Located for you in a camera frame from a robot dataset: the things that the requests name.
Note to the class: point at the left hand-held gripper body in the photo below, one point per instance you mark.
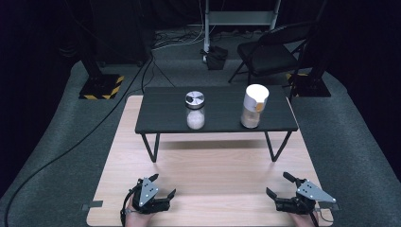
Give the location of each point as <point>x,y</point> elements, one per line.
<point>147,192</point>

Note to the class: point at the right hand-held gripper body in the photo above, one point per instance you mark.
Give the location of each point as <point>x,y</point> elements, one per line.
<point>312,191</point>

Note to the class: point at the clear jar with white lid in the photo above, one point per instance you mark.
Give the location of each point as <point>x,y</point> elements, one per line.
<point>252,107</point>

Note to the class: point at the glass shaker with silver lid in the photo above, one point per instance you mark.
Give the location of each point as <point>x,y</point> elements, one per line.
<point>195,110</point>

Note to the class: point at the black slatted rack with legs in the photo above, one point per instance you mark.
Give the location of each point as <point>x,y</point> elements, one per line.
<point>220,107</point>

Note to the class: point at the person's left hand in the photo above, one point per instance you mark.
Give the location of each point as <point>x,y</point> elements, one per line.
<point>138,220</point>

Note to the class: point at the person's right hand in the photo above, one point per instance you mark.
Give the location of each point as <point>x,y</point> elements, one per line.
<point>302,220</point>

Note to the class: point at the grey tape strip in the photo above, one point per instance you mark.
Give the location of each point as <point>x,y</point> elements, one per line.
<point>93,205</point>
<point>329,207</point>

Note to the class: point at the black stand with striped base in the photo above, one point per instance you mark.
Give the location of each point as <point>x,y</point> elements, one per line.
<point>101,86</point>
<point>310,85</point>

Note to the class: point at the black folding chair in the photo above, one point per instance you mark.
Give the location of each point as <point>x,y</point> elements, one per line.
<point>268,56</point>

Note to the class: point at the black bag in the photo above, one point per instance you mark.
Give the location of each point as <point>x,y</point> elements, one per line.
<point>217,58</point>

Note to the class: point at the white metal stand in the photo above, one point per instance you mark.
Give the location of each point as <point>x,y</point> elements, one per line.
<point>239,17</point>

